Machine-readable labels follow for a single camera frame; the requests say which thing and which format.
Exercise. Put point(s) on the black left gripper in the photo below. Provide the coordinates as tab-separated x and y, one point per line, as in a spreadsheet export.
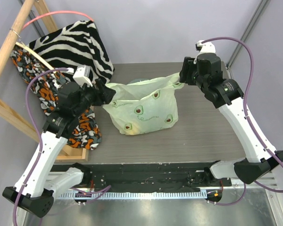
99	93

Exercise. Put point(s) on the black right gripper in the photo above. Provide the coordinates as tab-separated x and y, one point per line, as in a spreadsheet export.
186	71

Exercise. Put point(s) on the light green plastic bag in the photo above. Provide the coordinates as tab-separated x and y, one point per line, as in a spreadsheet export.
147	105

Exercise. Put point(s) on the yellow lemon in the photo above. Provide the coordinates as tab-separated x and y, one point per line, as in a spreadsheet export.
133	131

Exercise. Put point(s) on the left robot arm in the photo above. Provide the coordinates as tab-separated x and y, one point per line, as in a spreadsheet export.
32	192

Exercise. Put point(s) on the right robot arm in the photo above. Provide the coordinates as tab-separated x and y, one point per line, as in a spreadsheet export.
206	73

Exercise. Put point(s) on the light blue plate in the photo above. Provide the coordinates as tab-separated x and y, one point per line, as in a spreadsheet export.
137	80

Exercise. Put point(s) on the zebra pattern cloth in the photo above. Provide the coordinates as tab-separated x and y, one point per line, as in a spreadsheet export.
75	45

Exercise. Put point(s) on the cream hanger hoop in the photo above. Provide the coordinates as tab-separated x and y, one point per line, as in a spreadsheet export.
35	55

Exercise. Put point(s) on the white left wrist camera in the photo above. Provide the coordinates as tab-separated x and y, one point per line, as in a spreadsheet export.
81	75

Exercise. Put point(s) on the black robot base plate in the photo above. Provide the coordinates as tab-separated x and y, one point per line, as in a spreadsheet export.
152	177

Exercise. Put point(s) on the wooden clothes rack frame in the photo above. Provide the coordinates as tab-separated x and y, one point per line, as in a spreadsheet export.
15	146

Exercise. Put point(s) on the slotted cable duct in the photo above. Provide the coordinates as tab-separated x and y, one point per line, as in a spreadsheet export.
71	194

